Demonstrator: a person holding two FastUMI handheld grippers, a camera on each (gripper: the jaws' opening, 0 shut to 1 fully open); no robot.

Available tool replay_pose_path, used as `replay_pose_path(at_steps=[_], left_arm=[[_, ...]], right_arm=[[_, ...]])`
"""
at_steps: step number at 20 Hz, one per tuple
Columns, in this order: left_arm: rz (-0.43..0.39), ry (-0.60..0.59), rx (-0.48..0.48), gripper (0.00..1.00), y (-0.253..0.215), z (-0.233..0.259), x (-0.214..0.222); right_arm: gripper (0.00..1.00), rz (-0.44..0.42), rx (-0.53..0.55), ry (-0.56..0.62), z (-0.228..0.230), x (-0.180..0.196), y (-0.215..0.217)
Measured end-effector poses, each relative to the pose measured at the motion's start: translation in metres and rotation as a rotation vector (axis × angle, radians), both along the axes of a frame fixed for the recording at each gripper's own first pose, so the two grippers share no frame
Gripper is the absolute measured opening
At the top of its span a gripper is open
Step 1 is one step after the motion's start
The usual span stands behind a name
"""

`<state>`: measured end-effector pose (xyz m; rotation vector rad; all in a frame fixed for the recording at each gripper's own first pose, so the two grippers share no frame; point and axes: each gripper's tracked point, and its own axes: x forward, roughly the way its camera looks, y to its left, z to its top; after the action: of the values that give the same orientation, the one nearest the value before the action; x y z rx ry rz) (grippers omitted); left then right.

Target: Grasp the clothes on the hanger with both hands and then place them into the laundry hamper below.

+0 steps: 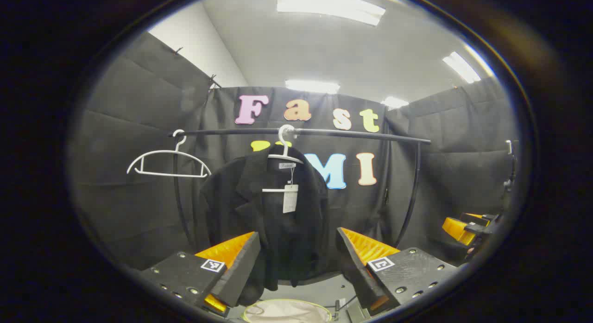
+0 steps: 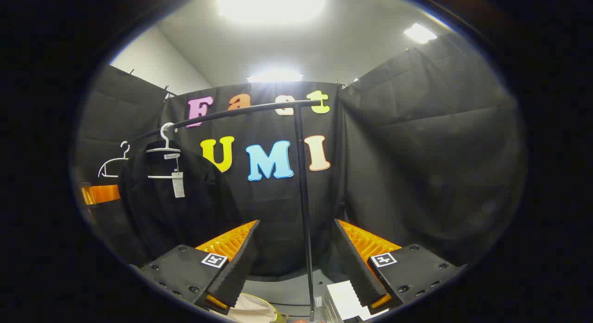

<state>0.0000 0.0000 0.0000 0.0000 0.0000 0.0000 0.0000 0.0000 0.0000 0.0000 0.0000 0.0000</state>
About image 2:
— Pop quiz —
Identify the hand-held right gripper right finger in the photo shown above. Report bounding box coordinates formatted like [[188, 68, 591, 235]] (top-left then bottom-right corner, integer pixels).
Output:
[[334, 219, 465, 314]]

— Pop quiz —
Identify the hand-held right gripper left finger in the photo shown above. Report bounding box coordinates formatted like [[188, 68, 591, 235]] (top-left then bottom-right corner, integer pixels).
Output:
[[137, 220, 261, 315]]

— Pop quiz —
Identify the beige laundry hamper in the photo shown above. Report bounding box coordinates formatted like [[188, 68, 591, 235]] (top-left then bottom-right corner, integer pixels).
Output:
[[226, 293, 289, 323]]

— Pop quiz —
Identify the black knit sweater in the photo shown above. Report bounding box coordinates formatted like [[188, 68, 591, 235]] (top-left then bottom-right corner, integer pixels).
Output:
[[117, 140, 244, 268]]

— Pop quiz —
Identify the white plastic hanger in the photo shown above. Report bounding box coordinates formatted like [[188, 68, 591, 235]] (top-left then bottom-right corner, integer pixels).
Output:
[[145, 122, 182, 180], [98, 141, 131, 178]]

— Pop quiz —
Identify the black clothes rack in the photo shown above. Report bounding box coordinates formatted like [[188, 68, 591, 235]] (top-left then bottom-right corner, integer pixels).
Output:
[[127, 99, 322, 323]]

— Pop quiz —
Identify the black backdrop cloth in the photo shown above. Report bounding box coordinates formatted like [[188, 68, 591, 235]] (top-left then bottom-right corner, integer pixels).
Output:
[[74, 33, 526, 277]]

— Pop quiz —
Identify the ceiling light panel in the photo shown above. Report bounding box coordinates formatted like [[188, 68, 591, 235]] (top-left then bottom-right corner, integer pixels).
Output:
[[404, 23, 438, 44], [218, 0, 329, 23], [247, 70, 304, 83]]

